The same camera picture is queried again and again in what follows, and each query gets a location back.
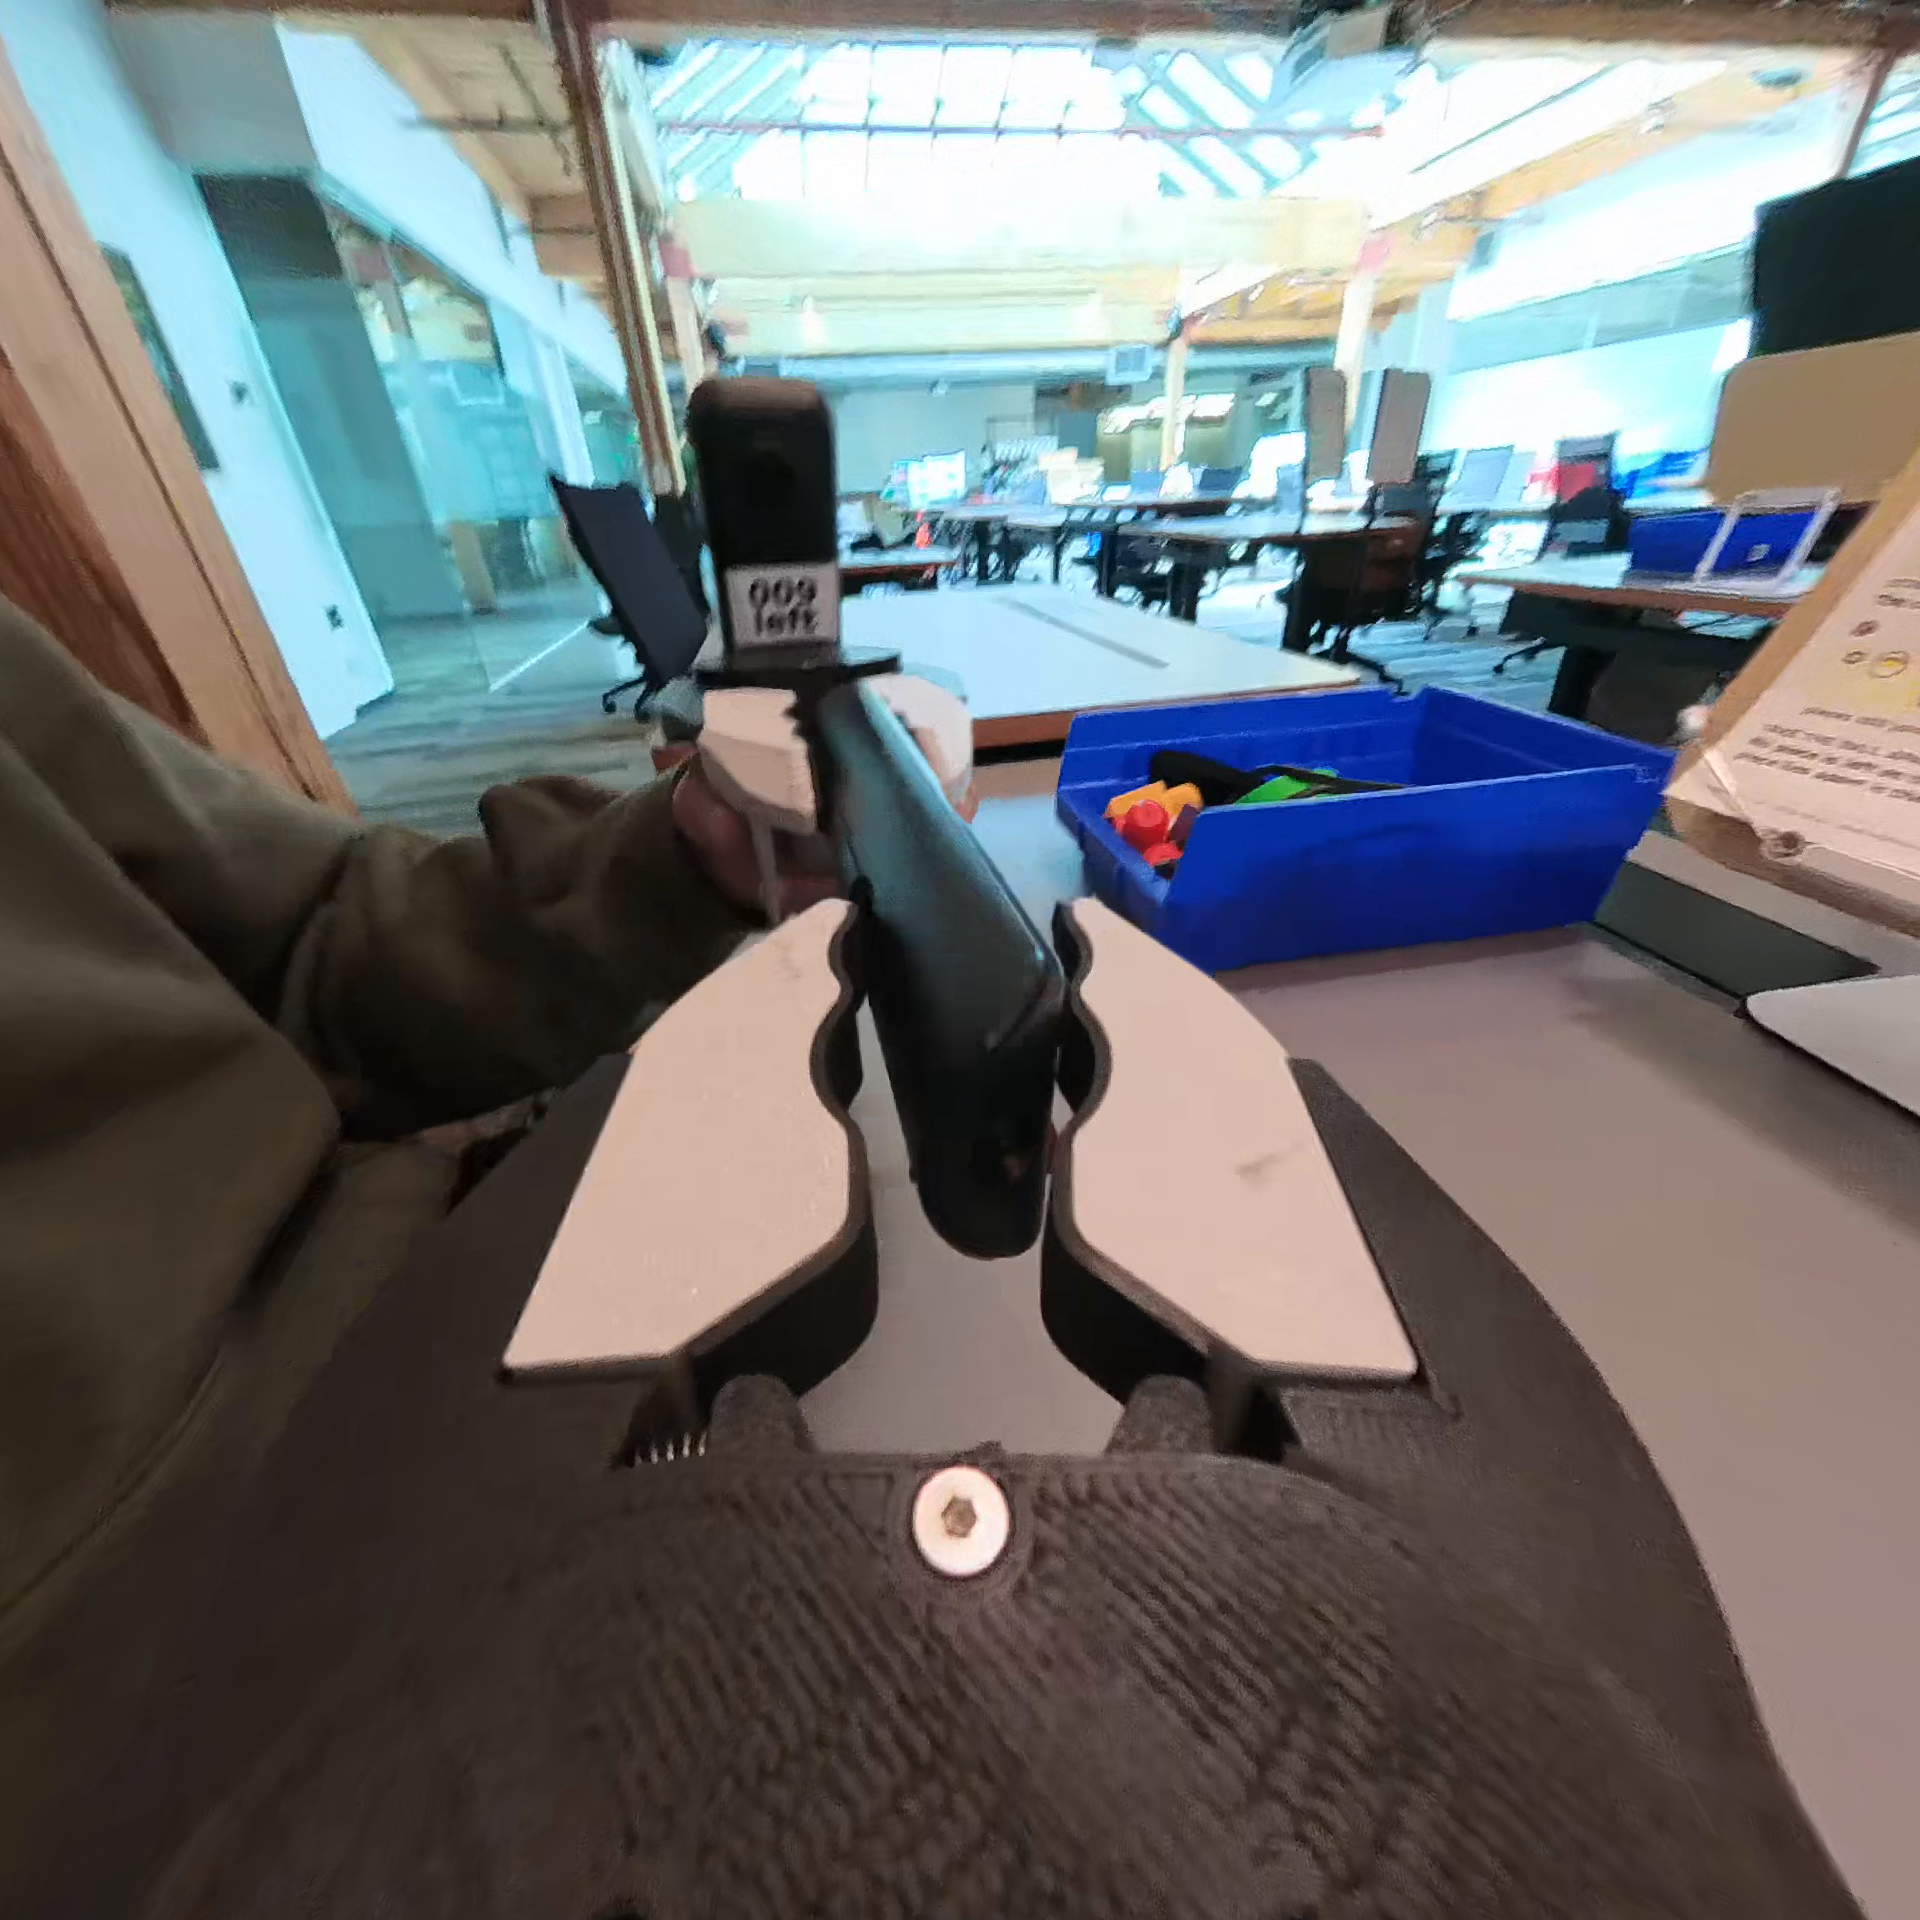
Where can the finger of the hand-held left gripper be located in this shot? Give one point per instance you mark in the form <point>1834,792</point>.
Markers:
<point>758,757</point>
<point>931,735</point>

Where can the instruction sheet board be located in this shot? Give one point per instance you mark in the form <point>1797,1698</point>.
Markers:
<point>1815,735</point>

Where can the clear sign holder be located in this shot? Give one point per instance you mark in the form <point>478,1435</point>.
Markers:
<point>1763,524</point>

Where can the white board stand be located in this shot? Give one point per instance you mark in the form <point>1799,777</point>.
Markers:
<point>1845,1035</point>

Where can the person's olive jacket torso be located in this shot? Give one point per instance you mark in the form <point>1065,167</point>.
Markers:
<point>149,1050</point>

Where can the green plastic piece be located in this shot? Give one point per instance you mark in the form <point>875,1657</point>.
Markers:
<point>1289,786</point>

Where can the yellow plastic piece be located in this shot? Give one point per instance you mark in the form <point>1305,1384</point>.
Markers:
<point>1178,795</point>

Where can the wooden top desk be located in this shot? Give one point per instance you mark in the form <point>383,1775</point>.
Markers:
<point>1635,578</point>

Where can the wooden post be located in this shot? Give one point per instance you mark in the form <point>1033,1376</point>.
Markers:
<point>149,524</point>

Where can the black flat piece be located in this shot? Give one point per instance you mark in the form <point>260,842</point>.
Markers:
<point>1225,772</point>

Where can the black screen panel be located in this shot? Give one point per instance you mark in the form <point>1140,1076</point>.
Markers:
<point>1839,253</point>

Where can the white top desk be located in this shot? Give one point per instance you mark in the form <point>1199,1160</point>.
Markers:
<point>1079,644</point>

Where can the black remote control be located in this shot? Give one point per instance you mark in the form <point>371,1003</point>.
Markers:
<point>962,1020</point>

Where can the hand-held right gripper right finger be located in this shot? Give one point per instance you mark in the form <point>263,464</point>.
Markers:
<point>1230,1200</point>

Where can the small blue bin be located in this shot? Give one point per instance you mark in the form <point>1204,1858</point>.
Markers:
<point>1665,539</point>

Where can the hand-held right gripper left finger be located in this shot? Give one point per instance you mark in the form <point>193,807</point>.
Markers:
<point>706,1185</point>

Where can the person's left hand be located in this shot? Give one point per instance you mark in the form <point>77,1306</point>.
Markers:
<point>722,856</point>

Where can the black mesh office chair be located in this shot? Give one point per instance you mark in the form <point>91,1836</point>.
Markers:
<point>629,578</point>

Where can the blue plastic bin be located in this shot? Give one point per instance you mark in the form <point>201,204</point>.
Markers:
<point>1425,868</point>

